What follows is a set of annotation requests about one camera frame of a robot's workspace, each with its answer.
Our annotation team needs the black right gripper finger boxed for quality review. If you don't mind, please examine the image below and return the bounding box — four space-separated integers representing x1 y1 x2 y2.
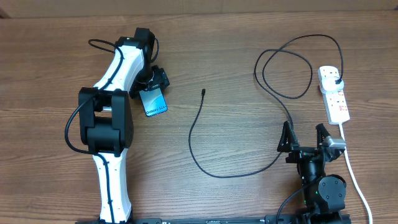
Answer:
316 123 331 148
277 121 299 152

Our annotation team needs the black USB charging cable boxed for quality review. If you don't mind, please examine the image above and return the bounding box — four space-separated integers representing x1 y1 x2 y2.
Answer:
188 34 345 179

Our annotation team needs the Samsung Galaxy smartphone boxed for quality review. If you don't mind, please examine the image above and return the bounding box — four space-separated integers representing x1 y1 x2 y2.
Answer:
139 88 168 117

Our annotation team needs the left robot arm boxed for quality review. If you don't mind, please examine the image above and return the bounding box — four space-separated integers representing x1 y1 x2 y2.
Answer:
73 28 170 223

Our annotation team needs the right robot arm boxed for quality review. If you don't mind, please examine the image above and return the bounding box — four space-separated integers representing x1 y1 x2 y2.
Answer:
274 121 351 223

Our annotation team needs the white charger plug adapter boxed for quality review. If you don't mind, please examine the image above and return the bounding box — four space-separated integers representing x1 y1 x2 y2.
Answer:
320 77 345 94

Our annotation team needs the white power strip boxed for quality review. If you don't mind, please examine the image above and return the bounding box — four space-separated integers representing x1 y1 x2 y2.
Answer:
317 65 350 124

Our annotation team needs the white power strip cord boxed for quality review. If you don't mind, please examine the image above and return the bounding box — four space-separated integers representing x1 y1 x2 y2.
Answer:
338 123 374 224

